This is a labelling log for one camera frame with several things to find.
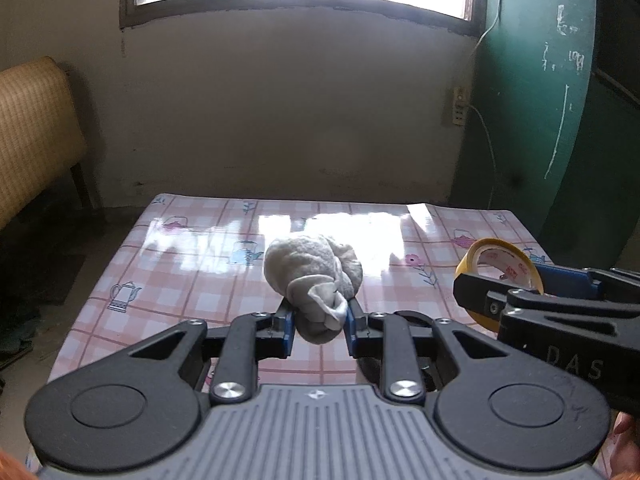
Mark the yellow tape roll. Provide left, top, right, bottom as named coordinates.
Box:
left=454, top=236, right=546, bottom=334

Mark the white knitted towel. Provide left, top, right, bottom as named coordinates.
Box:
left=264, top=233, right=363, bottom=344

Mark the green door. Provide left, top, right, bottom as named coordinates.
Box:
left=451, top=0, right=640, bottom=269

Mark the woven rattan chair back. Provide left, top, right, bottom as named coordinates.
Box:
left=0, top=56, right=87, bottom=226

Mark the white wall cable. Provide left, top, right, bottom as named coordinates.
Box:
left=470, top=0, right=504, bottom=208

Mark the wall power outlet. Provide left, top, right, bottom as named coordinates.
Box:
left=451, top=86, right=469, bottom=127

